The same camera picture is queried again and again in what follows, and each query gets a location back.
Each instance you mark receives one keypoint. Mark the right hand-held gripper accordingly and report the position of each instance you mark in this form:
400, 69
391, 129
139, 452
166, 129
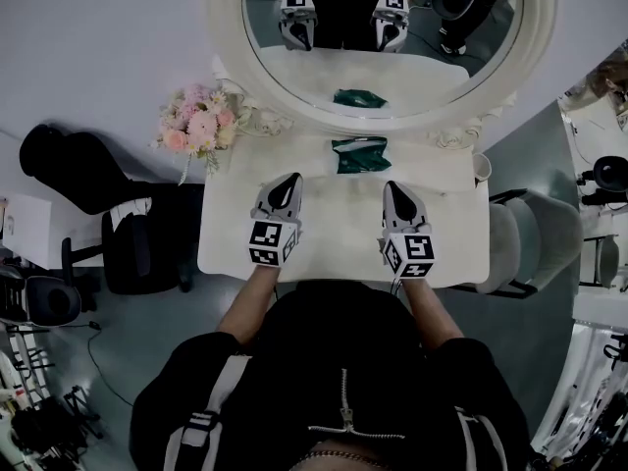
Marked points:
417, 248

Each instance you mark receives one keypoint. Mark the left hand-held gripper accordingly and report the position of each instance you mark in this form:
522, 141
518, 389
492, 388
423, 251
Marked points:
267, 238

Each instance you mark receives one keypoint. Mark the white dressing table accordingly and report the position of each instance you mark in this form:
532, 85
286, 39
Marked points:
343, 238

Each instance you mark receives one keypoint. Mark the person's left forearm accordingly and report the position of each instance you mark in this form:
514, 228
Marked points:
250, 307

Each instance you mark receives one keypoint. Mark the person's right forearm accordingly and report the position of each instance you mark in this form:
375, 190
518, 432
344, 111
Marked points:
432, 312

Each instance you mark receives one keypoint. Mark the white ornate oval mirror stand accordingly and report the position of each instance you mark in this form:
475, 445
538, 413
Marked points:
304, 157

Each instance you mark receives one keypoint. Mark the green packet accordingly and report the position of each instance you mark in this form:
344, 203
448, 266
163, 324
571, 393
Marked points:
360, 157

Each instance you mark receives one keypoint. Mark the white cup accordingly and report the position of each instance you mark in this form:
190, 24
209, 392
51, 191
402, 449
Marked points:
482, 166

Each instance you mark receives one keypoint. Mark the pink flower bouquet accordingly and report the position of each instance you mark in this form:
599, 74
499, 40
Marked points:
201, 123

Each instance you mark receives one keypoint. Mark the grey chair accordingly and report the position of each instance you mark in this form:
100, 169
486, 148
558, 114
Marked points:
544, 238
607, 260

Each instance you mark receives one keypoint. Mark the person's black shirt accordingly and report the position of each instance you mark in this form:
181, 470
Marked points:
343, 341

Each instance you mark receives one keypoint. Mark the white patterned cloth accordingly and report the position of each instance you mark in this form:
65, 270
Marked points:
130, 211

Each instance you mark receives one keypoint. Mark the black office chair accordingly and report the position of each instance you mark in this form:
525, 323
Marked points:
98, 179

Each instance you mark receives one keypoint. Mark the black round stool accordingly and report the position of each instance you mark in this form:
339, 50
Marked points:
54, 299

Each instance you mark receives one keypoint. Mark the black camera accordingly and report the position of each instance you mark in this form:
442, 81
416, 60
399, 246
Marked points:
608, 174

